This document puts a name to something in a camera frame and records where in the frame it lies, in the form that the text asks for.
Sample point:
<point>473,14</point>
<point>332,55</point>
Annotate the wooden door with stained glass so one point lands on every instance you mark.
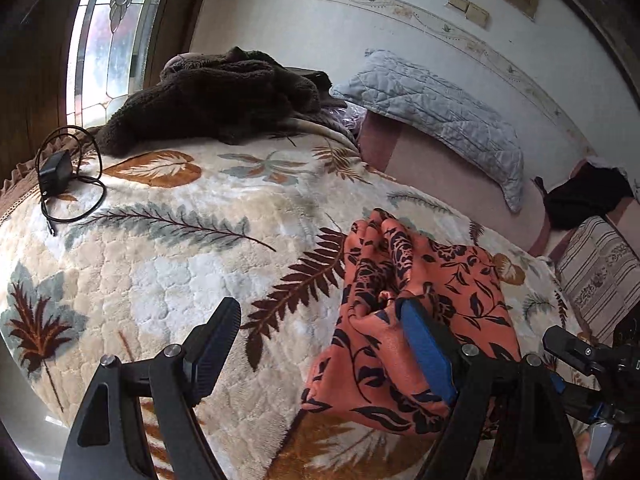
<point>35,60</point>

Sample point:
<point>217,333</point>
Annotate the purple patterned cloth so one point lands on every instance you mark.
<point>345,117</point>

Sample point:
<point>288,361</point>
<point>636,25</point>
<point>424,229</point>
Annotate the orange floral shirt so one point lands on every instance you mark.
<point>370,350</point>

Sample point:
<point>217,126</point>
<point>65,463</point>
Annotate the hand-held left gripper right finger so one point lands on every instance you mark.
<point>427,345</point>

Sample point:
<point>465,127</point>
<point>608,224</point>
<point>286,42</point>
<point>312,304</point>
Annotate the person's right hand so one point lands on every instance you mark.
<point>585,460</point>

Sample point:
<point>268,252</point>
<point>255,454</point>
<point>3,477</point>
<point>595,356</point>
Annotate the black garment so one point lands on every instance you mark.
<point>587,197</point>

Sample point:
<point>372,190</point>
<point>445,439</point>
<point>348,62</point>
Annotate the striped sofa cushion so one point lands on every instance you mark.
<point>600,270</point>

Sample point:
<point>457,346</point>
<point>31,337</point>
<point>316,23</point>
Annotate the beige wall switch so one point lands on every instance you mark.
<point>478,13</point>
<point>458,1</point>

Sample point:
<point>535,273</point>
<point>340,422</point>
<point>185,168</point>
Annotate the leaf print blanket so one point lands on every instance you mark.
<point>175,260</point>

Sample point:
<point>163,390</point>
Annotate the brown fleece garment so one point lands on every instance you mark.
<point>220,95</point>

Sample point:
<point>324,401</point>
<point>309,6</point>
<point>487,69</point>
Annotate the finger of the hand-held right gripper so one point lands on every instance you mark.
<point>575,352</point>

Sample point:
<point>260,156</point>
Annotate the pink sofa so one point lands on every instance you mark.
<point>440,180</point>

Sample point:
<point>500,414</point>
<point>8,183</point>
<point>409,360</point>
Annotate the framed wall picture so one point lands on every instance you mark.
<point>600,0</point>

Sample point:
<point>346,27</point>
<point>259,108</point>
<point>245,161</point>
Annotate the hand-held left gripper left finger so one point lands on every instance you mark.
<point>210,355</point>

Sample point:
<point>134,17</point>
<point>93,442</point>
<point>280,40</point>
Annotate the grey quilted pillow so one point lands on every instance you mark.
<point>440,115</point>

